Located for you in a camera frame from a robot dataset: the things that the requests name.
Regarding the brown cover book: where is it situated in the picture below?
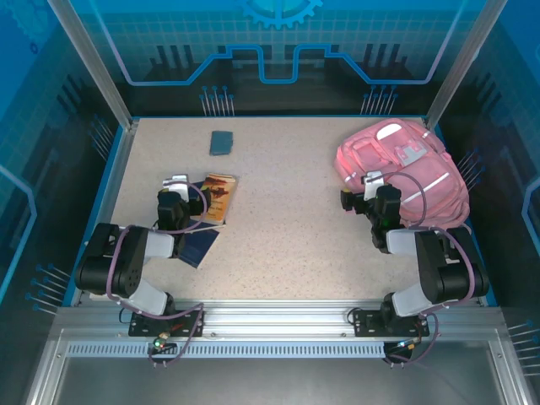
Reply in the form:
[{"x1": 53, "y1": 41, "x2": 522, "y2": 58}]
[{"x1": 196, "y1": 171, "x2": 239, "y2": 225}]

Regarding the dark blue book yellow label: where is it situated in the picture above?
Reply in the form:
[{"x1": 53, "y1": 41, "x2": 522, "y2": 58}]
[{"x1": 175, "y1": 229, "x2": 221, "y2": 269}]

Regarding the pink backpack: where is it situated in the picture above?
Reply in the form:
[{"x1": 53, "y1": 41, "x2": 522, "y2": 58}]
[{"x1": 334, "y1": 118, "x2": 472, "y2": 231}]

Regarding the grey blue pencil case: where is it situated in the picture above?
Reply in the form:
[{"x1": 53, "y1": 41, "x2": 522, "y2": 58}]
[{"x1": 209, "y1": 130, "x2": 235, "y2": 157}]

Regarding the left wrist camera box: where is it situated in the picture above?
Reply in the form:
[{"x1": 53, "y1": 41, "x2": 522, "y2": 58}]
[{"x1": 162, "y1": 173, "x2": 192, "y2": 199}]

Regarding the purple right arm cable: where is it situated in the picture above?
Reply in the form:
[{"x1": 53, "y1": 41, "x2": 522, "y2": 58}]
[{"x1": 381, "y1": 170, "x2": 476, "y2": 369}]

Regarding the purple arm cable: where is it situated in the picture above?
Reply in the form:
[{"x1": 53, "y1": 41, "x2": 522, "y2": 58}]
[
  {"x1": 104, "y1": 181, "x2": 212, "y2": 369},
  {"x1": 381, "y1": 170, "x2": 476, "y2": 369}
]

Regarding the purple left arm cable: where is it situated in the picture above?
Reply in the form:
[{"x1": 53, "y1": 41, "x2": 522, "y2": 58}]
[{"x1": 104, "y1": 181, "x2": 212, "y2": 369}]

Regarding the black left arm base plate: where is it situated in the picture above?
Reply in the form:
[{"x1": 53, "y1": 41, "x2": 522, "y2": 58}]
[{"x1": 127, "y1": 310, "x2": 207, "y2": 338}]

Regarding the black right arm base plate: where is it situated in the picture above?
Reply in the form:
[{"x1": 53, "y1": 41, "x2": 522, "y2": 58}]
[{"x1": 352, "y1": 310, "x2": 431, "y2": 338}]

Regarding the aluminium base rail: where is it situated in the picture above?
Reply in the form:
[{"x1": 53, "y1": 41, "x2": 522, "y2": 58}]
[{"x1": 54, "y1": 299, "x2": 507, "y2": 338}]

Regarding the slotted cable duct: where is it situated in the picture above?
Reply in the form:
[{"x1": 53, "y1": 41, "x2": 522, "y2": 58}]
[{"x1": 66, "y1": 342, "x2": 387, "y2": 359}]

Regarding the aluminium right frame post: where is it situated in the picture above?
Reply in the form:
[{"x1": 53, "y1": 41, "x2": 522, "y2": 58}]
[{"x1": 424, "y1": 0, "x2": 510, "y2": 132}]

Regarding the aluminium frame post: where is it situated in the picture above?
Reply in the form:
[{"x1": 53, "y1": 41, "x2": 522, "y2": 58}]
[
  {"x1": 46, "y1": 0, "x2": 140, "y2": 130},
  {"x1": 424, "y1": 0, "x2": 510, "y2": 132}
]

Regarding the aluminium left frame post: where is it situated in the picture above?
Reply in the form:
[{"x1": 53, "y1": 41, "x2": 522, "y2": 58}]
[{"x1": 46, "y1": 0, "x2": 140, "y2": 130}]

